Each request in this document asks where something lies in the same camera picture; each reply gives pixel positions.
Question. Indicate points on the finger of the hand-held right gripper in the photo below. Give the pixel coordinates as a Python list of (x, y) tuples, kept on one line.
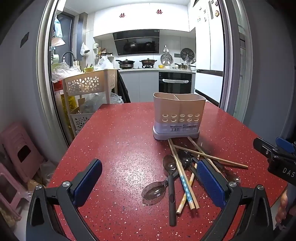
[(284, 142), (263, 147)]

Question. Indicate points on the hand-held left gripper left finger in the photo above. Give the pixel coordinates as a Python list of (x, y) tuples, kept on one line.
[(89, 183)]

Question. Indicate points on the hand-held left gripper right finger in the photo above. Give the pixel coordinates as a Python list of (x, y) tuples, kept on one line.
[(210, 183)]

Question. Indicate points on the blue-patterned wooden chopstick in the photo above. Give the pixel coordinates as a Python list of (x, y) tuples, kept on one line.
[(186, 185)]

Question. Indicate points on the beige perforated utensil holder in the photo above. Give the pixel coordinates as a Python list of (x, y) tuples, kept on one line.
[(179, 115)]

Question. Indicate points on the person's right hand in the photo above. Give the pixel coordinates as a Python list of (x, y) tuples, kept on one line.
[(282, 204)]

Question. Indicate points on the plastic bag on floor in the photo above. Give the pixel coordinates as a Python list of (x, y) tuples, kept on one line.
[(44, 176)]

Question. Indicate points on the pink plastic stool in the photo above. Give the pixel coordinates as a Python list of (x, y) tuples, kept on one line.
[(20, 148), (9, 190)]

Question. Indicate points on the yellow bag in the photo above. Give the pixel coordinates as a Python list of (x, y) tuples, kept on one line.
[(72, 104)]

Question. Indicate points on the clear plastic bag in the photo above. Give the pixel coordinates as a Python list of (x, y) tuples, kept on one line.
[(94, 102)]

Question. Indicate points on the beige flower-pattern storage cart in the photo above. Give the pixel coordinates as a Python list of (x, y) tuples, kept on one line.
[(87, 83)]

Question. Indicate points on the black hanging garment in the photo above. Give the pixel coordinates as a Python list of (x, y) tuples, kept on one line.
[(122, 88)]

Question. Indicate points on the black built-in oven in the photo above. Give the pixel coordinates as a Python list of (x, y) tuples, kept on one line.
[(175, 85)]

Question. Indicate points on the grey base cabinets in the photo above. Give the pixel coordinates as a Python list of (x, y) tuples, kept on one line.
[(141, 85)]

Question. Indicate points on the crumpled clear plastic bags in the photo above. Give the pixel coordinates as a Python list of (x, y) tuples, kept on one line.
[(62, 71)]

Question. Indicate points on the small steel pot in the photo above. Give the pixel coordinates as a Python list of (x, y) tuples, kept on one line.
[(182, 66)]

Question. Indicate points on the round dark divided pan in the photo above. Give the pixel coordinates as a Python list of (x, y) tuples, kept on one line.
[(186, 53)]

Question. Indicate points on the black wok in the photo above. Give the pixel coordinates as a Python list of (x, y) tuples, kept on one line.
[(126, 63)]

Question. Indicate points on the black kitchen faucet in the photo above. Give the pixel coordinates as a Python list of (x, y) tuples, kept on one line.
[(67, 53)]

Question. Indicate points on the spice rack with bottles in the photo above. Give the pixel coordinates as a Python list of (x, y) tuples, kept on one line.
[(105, 52)]

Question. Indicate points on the round metal steamer rack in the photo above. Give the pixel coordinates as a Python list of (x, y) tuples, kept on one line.
[(166, 58)]

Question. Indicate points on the hanging white plastic bag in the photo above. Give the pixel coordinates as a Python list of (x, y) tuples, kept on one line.
[(84, 48)]

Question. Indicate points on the dark cooking pot with lid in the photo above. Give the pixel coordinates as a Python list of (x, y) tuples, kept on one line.
[(148, 62)]

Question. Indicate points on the black range hood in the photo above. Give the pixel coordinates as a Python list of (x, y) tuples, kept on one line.
[(136, 44)]

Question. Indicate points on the white upper cabinets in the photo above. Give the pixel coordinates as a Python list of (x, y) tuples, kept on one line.
[(138, 22)]

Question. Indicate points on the black wall switch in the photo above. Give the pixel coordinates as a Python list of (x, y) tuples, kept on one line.
[(24, 39)]

